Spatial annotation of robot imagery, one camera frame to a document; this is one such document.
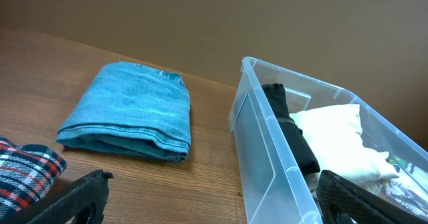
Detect black garment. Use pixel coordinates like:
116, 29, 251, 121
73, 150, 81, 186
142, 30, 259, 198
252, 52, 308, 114
261, 84, 320, 176

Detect clear plastic storage container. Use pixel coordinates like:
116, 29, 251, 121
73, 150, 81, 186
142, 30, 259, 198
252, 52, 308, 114
229, 57, 427, 223

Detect white shirt with green print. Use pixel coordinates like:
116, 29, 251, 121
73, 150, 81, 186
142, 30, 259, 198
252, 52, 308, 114
382, 155, 427, 219

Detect red plaid shirt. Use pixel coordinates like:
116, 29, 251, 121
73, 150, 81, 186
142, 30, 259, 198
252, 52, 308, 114
1, 137, 67, 219

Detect blue denim jeans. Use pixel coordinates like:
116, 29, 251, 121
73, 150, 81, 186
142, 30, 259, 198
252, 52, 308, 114
56, 62, 191, 162

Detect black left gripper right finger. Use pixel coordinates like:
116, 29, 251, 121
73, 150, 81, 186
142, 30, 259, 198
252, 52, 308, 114
316, 170, 427, 224

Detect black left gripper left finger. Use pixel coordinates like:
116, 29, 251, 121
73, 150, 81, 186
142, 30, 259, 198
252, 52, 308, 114
0, 169, 114, 224

